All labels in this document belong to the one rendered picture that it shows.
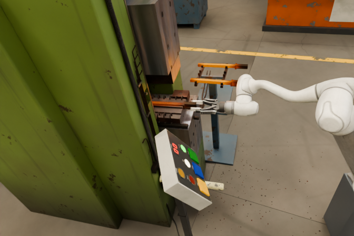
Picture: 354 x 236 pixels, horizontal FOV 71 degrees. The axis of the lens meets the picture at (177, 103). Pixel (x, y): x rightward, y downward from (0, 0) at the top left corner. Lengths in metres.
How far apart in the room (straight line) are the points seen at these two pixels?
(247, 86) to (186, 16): 3.75
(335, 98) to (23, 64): 1.43
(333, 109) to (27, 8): 1.34
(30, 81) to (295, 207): 2.15
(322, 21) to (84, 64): 4.34
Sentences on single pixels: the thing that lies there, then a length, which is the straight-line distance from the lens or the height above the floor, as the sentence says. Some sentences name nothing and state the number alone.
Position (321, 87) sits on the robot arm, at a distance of 1.46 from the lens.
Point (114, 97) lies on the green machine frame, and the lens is 1.28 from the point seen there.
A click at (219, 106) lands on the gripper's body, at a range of 1.69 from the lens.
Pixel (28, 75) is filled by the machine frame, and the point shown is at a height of 1.57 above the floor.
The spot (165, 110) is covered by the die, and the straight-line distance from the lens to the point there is 1.76.
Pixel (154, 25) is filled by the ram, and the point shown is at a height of 1.66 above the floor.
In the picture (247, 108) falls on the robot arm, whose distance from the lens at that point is 1.66.
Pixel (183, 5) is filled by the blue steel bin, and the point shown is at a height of 0.49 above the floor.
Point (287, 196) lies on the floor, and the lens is 2.51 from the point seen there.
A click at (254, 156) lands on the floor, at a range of 2.72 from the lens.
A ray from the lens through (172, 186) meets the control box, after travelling 1.13.
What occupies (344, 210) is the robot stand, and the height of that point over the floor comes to 0.38.
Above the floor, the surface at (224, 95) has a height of 0.70.
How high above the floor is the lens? 2.13
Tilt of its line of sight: 39 degrees down
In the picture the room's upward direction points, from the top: 10 degrees counter-clockwise
